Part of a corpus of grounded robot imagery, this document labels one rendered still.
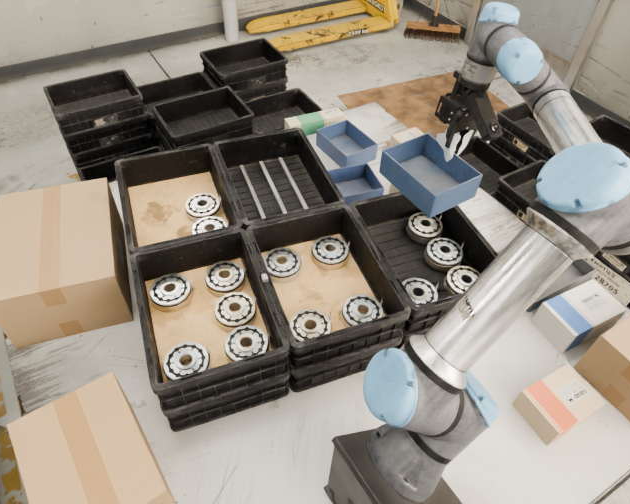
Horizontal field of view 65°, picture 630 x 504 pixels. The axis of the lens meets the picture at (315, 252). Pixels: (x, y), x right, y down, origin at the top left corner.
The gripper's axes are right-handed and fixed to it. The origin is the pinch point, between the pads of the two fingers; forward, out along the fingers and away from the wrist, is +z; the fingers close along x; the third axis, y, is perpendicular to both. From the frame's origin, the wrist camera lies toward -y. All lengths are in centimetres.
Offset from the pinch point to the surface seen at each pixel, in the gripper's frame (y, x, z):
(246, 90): 157, -18, 63
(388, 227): 9.6, 3.7, 30.3
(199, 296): 11, 62, 37
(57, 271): 30, 92, 34
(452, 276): -16.0, 1.7, 27.1
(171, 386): -15, 78, 29
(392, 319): -23.2, 28.7, 23.3
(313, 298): -3, 37, 34
